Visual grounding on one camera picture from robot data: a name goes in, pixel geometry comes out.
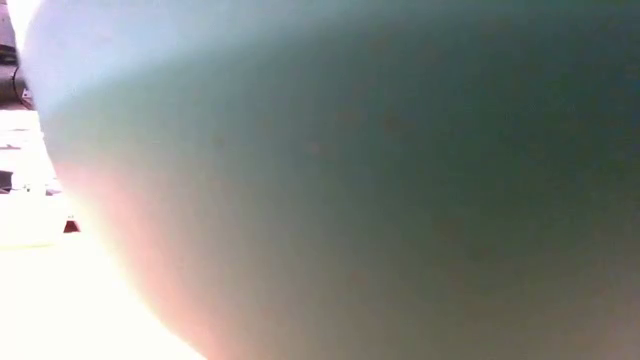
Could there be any teal bowl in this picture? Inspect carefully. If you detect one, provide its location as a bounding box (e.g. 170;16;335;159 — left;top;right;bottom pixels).
19;0;640;360

